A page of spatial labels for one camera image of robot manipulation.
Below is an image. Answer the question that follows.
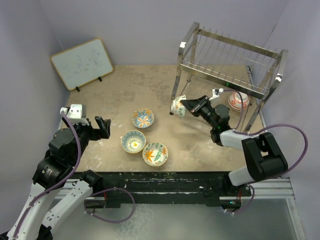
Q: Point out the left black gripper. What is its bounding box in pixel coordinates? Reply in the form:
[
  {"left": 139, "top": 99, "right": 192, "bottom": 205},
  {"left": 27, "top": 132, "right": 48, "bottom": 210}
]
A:
[{"left": 62, "top": 114, "right": 110, "bottom": 164}]

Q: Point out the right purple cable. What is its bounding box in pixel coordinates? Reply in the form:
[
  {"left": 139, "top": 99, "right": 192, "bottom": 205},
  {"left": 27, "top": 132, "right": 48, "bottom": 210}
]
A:
[{"left": 222, "top": 89, "right": 309, "bottom": 173}]

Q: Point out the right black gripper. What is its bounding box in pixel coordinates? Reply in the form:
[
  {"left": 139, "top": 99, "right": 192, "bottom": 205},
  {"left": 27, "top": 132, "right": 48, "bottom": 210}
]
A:
[{"left": 181, "top": 95, "right": 218, "bottom": 129}]

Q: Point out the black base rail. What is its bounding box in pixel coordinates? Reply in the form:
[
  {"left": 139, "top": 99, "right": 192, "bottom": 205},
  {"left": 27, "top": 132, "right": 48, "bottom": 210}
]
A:
[{"left": 85, "top": 171, "right": 252, "bottom": 209}]

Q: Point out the orange flower green leaf bowl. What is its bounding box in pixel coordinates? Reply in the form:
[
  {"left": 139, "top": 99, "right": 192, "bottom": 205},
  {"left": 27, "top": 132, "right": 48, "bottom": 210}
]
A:
[{"left": 170, "top": 95, "right": 187, "bottom": 119}]

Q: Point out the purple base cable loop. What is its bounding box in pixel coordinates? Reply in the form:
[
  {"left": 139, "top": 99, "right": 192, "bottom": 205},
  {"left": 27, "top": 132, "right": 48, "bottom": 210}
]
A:
[{"left": 83, "top": 187, "right": 136, "bottom": 224}]

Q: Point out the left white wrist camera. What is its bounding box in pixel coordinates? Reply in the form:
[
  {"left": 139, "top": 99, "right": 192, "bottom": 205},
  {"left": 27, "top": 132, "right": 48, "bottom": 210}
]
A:
[{"left": 60, "top": 104, "right": 89, "bottom": 125}]

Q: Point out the red patterned bowl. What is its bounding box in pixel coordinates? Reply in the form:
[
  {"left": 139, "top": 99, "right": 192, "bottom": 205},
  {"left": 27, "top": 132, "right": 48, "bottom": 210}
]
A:
[{"left": 227, "top": 91, "right": 250, "bottom": 111}]

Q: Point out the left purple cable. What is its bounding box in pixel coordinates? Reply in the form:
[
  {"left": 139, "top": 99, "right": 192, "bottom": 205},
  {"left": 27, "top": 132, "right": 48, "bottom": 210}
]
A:
[{"left": 9, "top": 110, "right": 82, "bottom": 238}]

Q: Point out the blue orange floral bowl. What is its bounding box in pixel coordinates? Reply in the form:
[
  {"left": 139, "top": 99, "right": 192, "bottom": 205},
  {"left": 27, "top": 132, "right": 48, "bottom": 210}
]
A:
[{"left": 131, "top": 108, "right": 155, "bottom": 129}]

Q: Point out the steel two-tier dish rack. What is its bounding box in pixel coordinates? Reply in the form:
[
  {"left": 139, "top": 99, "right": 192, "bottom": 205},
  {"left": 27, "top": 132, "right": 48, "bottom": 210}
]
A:
[{"left": 170, "top": 22, "right": 289, "bottom": 132}]

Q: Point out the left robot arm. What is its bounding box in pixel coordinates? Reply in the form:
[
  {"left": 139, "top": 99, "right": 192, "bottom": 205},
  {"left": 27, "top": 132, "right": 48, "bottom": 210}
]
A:
[{"left": 0, "top": 116, "right": 111, "bottom": 240}]

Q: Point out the small whiteboard wooden frame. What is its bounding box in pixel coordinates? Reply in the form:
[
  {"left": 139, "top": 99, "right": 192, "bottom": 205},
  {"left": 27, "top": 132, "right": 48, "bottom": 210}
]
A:
[{"left": 50, "top": 38, "right": 114, "bottom": 91}]

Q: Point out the blue rim yellow centre bowl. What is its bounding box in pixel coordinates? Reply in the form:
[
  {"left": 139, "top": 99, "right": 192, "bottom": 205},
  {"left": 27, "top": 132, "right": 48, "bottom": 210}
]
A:
[{"left": 121, "top": 130, "right": 146, "bottom": 154}]

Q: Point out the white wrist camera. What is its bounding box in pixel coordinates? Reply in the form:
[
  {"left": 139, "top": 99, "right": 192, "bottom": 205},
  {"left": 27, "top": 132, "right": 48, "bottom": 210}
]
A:
[
  {"left": 60, "top": 104, "right": 89, "bottom": 125},
  {"left": 209, "top": 88, "right": 224, "bottom": 103}
]

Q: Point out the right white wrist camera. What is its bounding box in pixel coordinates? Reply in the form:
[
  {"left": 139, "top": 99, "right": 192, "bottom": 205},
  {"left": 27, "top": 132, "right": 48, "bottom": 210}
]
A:
[{"left": 209, "top": 88, "right": 224, "bottom": 103}]

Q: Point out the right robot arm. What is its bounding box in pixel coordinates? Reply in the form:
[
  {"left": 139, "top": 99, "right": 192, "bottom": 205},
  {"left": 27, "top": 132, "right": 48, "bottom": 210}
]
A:
[{"left": 180, "top": 95, "right": 288, "bottom": 196}]

